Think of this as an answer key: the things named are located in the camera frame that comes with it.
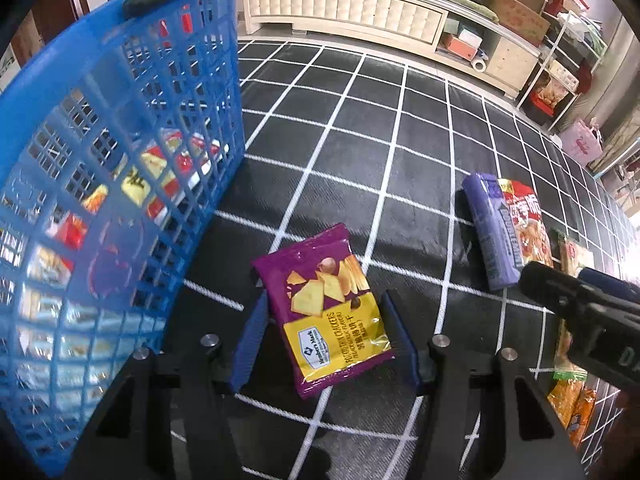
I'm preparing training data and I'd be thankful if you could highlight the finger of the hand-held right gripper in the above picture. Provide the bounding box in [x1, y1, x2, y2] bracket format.
[575, 267, 640, 307]
[518, 261, 601, 321]

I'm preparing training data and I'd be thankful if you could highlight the small orange snack packet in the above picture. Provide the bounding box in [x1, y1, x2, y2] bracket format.
[567, 387, 598, 448]

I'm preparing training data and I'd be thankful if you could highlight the light blue snack packet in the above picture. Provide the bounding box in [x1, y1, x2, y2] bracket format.
[15, 285, 168, 401]

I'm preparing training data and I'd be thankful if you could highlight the black checked table cover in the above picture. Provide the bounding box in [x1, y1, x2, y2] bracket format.
[165, 40, 636, 480]

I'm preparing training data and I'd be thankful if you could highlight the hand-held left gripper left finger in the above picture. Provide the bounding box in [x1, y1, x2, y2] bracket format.
[65, 291, 269, 480]

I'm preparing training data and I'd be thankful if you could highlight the white cabinet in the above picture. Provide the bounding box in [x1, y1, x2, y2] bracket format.
[241, 0, 543, 98]

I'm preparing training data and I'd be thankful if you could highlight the green cushion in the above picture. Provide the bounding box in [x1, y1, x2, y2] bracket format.
[440, 0, 501, 23]

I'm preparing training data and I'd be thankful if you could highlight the snack bag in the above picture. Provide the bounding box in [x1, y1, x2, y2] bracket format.
[532, 77, 571, 111]

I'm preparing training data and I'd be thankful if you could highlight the green beige snack packet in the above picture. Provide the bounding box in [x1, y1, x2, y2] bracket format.
[552, 230, 596, 277]

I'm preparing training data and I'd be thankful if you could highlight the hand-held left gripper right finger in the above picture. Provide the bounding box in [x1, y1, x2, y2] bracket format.
[381, 291, 587, 480]

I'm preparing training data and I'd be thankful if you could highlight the silver standing air conditioner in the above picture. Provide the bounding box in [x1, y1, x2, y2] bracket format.
[582, 10, 640, 136]

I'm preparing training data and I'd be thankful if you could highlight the red print snack packet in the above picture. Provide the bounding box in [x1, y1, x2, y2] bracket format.
[495, 178, 555, 268]

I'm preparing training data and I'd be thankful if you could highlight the white metal rack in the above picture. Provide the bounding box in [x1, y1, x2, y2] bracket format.
[517, 0, 608, 133]

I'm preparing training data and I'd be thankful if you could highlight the large orange snack packet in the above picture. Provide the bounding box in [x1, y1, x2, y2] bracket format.
[547, 377, 586, 428]

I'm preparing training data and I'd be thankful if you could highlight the orange box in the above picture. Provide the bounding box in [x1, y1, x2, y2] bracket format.
[446, 35, 481, 61]

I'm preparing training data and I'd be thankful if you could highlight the purple snack packet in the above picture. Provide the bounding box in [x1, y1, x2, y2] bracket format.
[461, 172, 526, 292]

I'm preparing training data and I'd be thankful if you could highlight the blue plastic basket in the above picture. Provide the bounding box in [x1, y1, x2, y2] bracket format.
[0, 0, 263, 478]

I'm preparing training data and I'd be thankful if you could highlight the pink bag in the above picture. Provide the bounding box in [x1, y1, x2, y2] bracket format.
[559, 119, 606, 166]

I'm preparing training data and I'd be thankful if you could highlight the cardboard box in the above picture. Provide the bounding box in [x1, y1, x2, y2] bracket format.
[487, 0, 552, 47]

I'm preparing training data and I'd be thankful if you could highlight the purple yellow cracker packet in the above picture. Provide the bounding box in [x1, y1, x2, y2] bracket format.
[250, 223, 396, 400]

